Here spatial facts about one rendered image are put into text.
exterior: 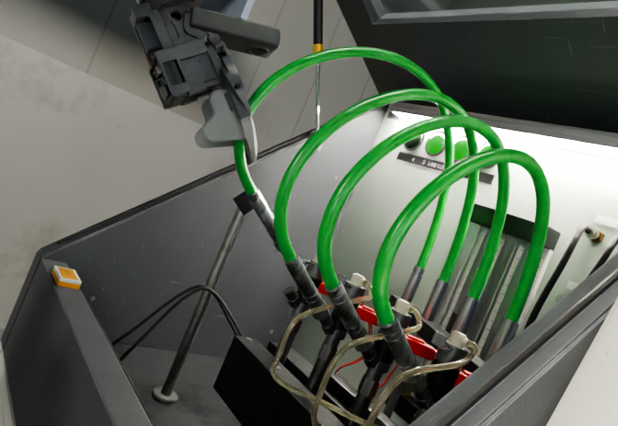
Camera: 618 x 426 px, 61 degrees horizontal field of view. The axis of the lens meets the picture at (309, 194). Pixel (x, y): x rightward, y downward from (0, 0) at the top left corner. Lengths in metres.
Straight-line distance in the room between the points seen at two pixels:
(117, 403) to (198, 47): 0.38
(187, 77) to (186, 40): 0.05
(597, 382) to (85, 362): 0.49
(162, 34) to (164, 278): 0.48
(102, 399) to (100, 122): 2.13
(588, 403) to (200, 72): 0.49
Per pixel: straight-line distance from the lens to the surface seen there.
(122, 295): 0.97
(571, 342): 0.49
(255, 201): 0.66
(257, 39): 0.67
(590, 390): 0.50
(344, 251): 1.10
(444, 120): 0.57
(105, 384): 0.59
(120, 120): 2.64
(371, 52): 0.72
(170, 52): 0.62
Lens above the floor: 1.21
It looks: level
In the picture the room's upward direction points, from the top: 23 degrees clockwise
